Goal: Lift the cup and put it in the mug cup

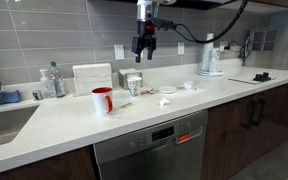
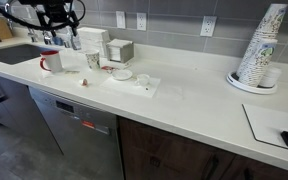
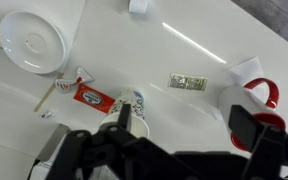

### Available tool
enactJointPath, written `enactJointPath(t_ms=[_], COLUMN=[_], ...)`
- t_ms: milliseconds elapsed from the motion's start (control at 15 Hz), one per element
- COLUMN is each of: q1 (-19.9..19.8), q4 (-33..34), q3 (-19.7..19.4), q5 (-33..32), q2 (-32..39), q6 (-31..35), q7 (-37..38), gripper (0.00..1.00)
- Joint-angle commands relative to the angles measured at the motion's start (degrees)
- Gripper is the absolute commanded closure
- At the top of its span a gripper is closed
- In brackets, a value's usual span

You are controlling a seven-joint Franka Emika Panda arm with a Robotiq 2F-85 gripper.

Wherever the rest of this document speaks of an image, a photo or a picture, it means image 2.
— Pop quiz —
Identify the white flat board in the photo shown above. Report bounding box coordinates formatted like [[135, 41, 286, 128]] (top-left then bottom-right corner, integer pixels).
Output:
[[242, 103, 288, 154]]

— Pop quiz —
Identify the wooden cutting board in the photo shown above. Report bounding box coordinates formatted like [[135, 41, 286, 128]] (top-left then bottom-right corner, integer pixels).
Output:
[[0, 17, 14, 41]]

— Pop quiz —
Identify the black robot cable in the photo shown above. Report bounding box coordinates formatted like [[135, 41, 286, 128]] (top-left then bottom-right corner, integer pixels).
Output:
[[3, 0, 87, 33]]

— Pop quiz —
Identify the small white cup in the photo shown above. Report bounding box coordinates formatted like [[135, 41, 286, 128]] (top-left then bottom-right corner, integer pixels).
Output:
[[135, 73, 151, 87]]

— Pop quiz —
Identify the white round tray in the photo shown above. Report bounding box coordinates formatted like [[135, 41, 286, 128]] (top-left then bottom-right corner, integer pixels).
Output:
[[226, 70, 279, 95]]

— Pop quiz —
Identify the white mug with red handle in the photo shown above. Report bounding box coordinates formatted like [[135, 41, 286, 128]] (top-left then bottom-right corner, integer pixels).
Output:
[[39, 50, 64, 74]]

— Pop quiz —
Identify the undermount sink basin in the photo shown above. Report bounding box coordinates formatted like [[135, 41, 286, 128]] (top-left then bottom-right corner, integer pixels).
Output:
[[0, 43, 57, 66]]

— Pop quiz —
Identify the white wall outlet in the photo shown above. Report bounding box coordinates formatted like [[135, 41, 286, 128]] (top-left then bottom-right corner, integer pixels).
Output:
[[136, 12, 148, 32], [199, 15, 218, 38]]

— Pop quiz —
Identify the metal sink faucet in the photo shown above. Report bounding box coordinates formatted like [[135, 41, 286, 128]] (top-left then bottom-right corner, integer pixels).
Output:
[[26, 27, 39, 43]]

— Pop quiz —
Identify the tall stack of paper cups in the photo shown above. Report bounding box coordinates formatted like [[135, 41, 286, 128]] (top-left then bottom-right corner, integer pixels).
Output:
[[236, 3, 288, 79]]

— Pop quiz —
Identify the white paper napkin mat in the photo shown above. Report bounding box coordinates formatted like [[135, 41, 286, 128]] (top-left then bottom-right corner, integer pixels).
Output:
[[99, 74, 162, 99]]

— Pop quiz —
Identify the short stack of paper cups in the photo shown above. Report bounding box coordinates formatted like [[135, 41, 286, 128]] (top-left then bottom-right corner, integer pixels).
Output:
[[238, 38, 279, 88]]

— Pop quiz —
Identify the red packet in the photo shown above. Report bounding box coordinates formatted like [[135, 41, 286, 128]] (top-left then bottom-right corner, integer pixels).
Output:
[[101, 65, 117, 73]]

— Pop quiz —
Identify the white wall light switch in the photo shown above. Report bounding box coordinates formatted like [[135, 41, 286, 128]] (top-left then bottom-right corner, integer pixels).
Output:
[[115, 10, 127, 30]]

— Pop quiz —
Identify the white saucer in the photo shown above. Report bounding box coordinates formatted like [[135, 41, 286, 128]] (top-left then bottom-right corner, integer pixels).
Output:
[[111, 68, 134, 81]]

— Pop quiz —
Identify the metal napkin dispenser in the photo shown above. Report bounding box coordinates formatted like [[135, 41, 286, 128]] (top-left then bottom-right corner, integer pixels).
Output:
[[105, 38, 135, 64]]

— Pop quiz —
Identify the patterned paper cup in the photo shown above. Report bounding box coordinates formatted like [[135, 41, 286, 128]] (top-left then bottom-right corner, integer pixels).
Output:
[[83, 49, 101, 70]]

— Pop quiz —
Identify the blue sponge cloth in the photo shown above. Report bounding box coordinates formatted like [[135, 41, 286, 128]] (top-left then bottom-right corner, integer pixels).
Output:
[[52, 35, 64, 47]]

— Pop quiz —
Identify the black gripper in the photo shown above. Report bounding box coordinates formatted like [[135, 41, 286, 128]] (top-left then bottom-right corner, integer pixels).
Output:
[[34, 1, 79, 36]]

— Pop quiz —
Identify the crumpled white wrapper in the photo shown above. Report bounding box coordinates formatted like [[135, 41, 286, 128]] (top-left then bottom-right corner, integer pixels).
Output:
[[78, 78, 89, 88]]

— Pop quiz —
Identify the stainless steel dishwasher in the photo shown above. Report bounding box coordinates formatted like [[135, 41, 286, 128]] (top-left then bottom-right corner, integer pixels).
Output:
[[28, 85, 125, 180]]

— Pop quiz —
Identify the white paper towel stack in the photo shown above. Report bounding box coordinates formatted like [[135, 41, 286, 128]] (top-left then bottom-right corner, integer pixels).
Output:
[[76, 26, 111, 58]]

